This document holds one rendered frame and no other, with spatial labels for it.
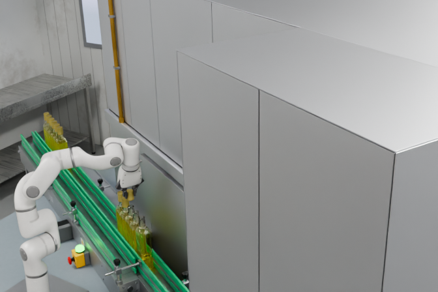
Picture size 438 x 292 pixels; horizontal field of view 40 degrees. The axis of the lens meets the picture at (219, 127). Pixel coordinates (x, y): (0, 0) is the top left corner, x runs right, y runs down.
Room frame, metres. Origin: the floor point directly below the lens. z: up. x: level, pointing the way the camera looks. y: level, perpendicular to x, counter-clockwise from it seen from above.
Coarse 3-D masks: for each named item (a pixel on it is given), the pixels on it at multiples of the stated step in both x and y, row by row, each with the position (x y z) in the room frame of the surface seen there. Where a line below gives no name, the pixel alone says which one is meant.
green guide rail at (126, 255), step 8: (40, 144) 3.53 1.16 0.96; (40, 152) 3.56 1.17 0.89; (48, 152) 3.39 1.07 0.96; (64, 176) 3.10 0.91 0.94; (72, 184) 2.96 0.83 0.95; (72, 192) 2.98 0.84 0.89; (80, 192) 2.85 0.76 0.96; (80, 200) 2.86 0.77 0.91; (88, 200) 2.76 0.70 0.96; (88, 208) 2.76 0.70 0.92; (96, 216) 2.63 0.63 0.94; (104, 224) 2.53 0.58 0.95; (104, 232) 2.54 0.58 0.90; (112, 232) 2.44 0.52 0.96; (112, 240) 2.46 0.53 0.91; (120, 240) 2.37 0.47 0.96; (120, 248) 2.37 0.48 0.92; (128, 256) 2.27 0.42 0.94; (128, 264) 2.28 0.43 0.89; (136, 272) 2.22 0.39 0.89
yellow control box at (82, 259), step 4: (72, 252) 2.49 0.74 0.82; (84, 252) 2.49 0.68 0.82; (88, 252) 2.49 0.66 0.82; (72, 256) 2.50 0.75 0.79; (76, 256) 2.46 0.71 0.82; (80, 256) 2.46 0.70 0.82; (84, 256) 2.48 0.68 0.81; (88, 256) 2.48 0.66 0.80; (76, 260) 2.45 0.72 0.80; (80, 260) 2.46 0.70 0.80; (84, 260) 2.47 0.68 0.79; (88, 260) 2.48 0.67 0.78; (76, 264) 2.45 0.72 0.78; (80, 264) 2.46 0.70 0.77; (84, 264) 2.47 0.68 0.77; (88, 264) 2.48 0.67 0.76
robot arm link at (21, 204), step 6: (30, 174) 2.22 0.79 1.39; (24, 180) 2.22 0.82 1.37; (18, 186) 2.21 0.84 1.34; (18, 192) 2.19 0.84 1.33; (18, 198) 2.17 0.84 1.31; (24, 198) 2.18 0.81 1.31; (18, 204) 2.16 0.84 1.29; (24, 204) 2.16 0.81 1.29; (30, 204) 2.17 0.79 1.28; (18, 210) 2.15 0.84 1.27; (24, 210) 2.15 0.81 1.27; (30, 210) 2.16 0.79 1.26
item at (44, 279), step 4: (44, 276) 2.14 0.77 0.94; (28, 280) 2.12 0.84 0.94; (32, 280) 2.11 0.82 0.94; (36, 280) 2.11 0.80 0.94; (40, 280) 2.12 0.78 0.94; (44, 280) 2.13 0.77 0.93; (48, 280) 2.16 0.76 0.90; (28, 284) 2.12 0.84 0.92; (32, 284) 2.11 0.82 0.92; (36, 284) 2.11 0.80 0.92; (40, 284) 2.12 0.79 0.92; (44, 284) 2.13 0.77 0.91; (48, 284) 2.16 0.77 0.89; (28, 288) 2.12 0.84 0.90; (32, 288) 2.11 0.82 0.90; (36, 288) 2.11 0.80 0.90; (40, 288) 2.12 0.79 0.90; (44, 288) 2.13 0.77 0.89; (48, 288) 2.15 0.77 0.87
